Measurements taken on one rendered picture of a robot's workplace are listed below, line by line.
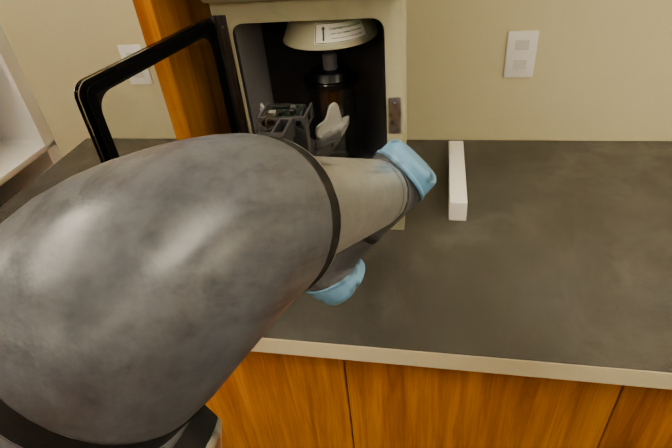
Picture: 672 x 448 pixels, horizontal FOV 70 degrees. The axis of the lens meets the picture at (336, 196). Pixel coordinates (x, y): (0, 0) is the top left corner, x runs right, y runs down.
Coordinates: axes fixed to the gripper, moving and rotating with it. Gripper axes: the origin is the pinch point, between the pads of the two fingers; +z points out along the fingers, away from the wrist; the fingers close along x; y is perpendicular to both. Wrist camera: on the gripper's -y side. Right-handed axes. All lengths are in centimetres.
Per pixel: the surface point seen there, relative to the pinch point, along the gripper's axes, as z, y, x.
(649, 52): 48, -6, -71
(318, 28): 8.0, 13.3, -1.7
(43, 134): 45, -26, 100
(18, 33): 48, 4, 95
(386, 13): 5.5, 16.0, -13.6
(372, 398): -22, -46, -12
